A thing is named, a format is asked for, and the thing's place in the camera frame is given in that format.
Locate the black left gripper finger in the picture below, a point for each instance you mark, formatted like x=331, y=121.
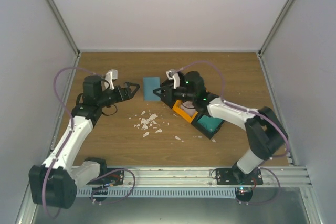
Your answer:
x=130, y=84
x=133, y=89

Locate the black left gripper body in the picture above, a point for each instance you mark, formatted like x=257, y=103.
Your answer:
x=119, y=97

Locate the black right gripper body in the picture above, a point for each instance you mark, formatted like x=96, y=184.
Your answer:
x=171, y=98

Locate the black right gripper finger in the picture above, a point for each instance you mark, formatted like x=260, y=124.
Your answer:
x=162, y=89
x=161, y=95

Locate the blue card holder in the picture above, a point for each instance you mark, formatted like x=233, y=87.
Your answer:
x=150, y=84

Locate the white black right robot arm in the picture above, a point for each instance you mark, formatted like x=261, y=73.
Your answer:
x=265, y=133

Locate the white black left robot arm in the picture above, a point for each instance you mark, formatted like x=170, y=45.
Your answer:
x=55, y=182

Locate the white pink card stack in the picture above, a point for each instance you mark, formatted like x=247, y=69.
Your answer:
x=188, y=108

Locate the orange bin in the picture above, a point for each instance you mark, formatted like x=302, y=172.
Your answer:
x=185, y=116

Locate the white debris pile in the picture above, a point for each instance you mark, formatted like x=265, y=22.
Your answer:
x=148, y=123

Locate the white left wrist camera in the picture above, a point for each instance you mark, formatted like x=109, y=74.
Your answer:
x=110, y=77

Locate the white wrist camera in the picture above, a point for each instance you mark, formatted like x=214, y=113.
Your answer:
x=110, y=77
x=173, y=75

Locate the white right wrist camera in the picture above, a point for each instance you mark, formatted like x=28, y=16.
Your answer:
x=173, y=75

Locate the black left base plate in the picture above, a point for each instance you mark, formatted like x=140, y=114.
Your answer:
x=115, y=177

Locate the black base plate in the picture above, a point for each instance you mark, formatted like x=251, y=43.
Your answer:
x=115, y=177
x=226, y=176

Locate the aluminium front rail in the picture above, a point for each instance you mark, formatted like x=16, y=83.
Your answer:
x=151, y=176

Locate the grey slotted cable duct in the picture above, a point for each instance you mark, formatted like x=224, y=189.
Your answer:
x=168, y=192

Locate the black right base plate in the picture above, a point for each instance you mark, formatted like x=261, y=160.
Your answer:
x=226, y=176

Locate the aluminium frame post left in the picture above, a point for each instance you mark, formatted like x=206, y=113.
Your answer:
x=56, y=13

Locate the aluminium frame post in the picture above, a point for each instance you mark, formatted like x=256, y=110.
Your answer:
x=285, y=9
x=56, y=13

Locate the aluminium frame post right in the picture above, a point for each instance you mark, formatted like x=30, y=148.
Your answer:
x=285, y=9

